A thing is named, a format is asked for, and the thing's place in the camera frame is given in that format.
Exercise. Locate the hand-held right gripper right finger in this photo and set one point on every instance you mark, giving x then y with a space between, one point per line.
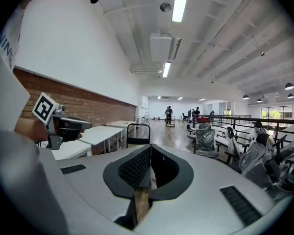
205 192

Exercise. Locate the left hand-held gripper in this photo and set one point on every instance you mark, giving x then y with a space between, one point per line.
45 109

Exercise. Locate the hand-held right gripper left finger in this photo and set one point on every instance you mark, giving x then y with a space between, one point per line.
93 175

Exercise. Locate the black platform trolley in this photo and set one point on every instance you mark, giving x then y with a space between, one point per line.
137 141

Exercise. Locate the person's left forearm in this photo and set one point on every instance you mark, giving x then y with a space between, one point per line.
27 128

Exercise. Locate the person's left hand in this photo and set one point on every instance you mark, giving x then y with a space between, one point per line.
79 134

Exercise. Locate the white rectangular table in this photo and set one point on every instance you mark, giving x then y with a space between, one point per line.
120 124
100 133
71 148

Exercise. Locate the plastic-wrapped black office chair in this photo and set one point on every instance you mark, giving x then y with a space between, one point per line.
203 137
257 153
279 177
234 143

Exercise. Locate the white metal rack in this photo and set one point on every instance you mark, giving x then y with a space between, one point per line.
147 111

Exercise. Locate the red panel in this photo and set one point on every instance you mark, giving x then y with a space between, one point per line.
202 120

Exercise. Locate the plastic-wrapped black chairs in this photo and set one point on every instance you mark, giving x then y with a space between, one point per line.
234 125

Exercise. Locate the wooden trolley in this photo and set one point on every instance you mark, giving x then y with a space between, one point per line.
170 124

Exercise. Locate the person's white shirt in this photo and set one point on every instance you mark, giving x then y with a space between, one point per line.
5 94

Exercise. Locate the black pendant lamp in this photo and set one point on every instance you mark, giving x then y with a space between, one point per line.
289 86
246 97
290 96
259 100

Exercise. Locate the large window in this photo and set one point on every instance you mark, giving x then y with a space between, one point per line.
275 112

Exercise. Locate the long fluorescent ceiling light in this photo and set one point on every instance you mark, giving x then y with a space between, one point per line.
166 69
180 1

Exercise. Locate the white ceiling air conditioner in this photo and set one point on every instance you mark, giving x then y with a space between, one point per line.
160 46

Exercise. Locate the round ceiling fixture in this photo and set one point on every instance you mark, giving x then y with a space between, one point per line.
165 7

